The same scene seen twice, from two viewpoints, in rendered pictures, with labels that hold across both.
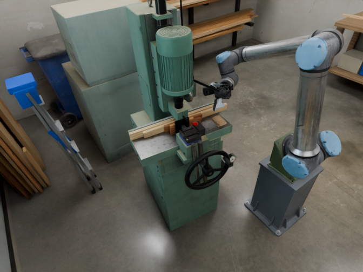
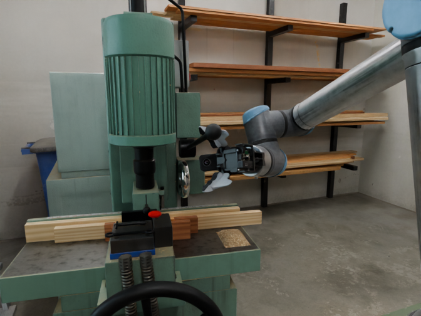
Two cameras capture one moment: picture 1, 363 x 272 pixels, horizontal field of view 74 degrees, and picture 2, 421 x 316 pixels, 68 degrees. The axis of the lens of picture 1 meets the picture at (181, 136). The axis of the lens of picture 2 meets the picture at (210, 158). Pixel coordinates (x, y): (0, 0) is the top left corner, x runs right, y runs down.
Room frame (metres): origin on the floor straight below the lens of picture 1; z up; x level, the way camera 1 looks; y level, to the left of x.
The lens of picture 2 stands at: (0.40, -0.34, 1.28)
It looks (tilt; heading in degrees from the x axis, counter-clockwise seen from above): 11 degrees down; 11
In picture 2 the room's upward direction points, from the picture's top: straight up
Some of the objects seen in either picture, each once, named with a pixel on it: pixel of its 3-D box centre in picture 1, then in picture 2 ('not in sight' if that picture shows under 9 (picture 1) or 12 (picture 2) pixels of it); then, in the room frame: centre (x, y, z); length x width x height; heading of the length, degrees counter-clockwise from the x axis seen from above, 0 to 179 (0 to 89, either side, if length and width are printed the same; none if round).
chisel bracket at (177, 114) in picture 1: (177, 110); (146, 200); (1.20, 0.01, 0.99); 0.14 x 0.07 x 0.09; 24
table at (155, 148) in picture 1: (185, 139); (141, 262); (1.08, -0.02, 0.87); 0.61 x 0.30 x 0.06; 114
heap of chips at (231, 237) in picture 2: (219, 119); (232, 235); (1.20, -0.24, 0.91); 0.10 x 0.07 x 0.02; 24
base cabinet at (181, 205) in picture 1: (176, 168); not in sight; (1.29, 0.05, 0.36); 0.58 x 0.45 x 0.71; 24
